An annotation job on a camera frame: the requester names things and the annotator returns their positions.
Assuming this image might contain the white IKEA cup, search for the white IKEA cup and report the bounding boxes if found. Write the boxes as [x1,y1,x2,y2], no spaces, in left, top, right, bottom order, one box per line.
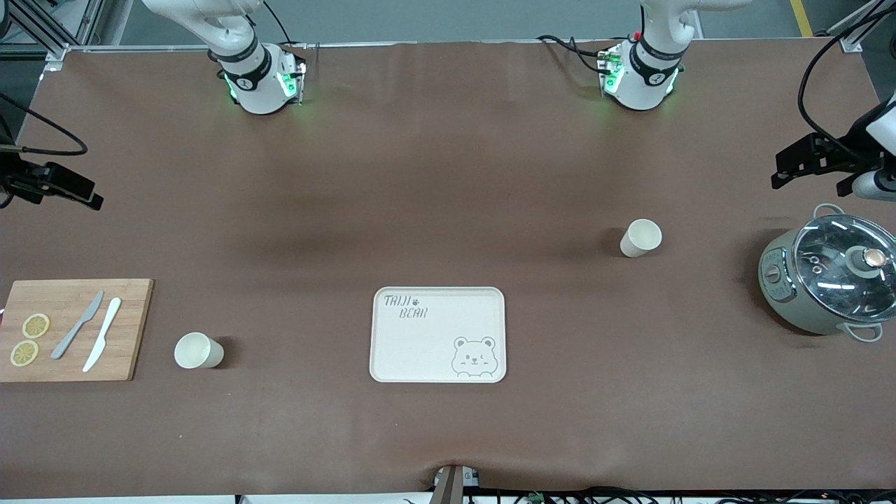
[174,332,225,370]
[619,218,663,258]

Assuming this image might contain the beige bear print tray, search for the beige bear print tray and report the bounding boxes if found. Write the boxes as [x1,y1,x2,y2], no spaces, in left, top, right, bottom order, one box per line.
[369,286,507,384]

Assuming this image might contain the glass pot lid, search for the glass pot lid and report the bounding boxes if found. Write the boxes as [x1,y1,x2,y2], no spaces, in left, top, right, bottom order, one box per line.
[793,213,896,323]

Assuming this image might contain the grey plastic knife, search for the grey plastic knife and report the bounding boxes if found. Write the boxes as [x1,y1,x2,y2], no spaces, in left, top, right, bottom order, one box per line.
[50,290,105,361]

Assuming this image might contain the white plastic knife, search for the white plastic knife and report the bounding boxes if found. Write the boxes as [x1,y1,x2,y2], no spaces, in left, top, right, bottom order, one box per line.
[82,297,123,373]

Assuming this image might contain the bamboo cutting board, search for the bamboo cutting board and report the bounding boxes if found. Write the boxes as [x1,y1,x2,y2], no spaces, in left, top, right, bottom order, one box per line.
[0,279,155,383]

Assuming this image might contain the brown table cover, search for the brown table cover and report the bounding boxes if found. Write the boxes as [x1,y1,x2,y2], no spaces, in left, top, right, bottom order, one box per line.
[0,38,896,499]

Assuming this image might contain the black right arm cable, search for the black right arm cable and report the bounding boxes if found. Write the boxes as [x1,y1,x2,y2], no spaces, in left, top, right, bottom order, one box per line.
[0,91,89,156]

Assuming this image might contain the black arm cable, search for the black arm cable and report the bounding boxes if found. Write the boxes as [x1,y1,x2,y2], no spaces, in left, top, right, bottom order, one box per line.
[798,0,896,165]
[0,91,89,156]

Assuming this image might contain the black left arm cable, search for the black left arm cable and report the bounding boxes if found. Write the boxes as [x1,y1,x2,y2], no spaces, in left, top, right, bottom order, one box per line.
[798,0,896,165]

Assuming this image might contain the aluminium frame profile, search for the aluminium frame profile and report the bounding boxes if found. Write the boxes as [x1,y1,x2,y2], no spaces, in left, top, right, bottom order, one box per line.
[826,0,896,53]
[0,0,106,72]

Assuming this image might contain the black base cable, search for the black base cable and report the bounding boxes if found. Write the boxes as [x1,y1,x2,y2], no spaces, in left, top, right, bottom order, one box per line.
[262,0,309,50]
[538,35,610,74]

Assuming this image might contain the metal table edge bracket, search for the metal table edge bracket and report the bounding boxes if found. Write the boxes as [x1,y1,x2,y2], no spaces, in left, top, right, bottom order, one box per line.
[433,464,481,504]

